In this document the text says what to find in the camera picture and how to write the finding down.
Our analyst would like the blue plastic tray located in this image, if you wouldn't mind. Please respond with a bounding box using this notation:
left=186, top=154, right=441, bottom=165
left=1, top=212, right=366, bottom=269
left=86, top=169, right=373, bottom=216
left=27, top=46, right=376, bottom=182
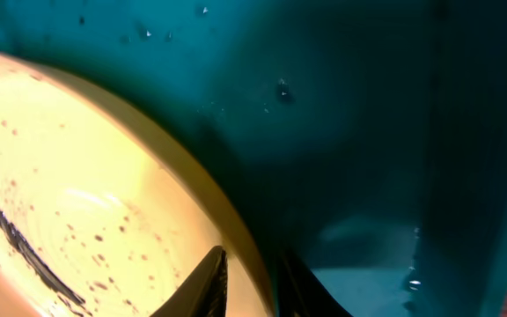
left=0, top=0, right=507, bottom=316

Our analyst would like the yellow green round plate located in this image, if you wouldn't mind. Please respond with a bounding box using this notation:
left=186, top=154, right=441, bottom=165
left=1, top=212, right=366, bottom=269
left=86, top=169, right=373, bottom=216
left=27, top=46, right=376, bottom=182
left=0, top=54, right=276, bottom=316

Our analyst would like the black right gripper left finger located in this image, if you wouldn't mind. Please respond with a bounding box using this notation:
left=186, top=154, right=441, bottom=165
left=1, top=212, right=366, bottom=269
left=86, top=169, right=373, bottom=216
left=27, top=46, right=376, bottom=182
left=151, top=246, right=228, bottom=317

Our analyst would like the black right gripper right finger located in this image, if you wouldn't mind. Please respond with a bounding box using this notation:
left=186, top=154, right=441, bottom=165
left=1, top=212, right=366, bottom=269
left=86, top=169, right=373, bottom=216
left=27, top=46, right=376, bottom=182
left=277, top=251, right=353, bottom=317

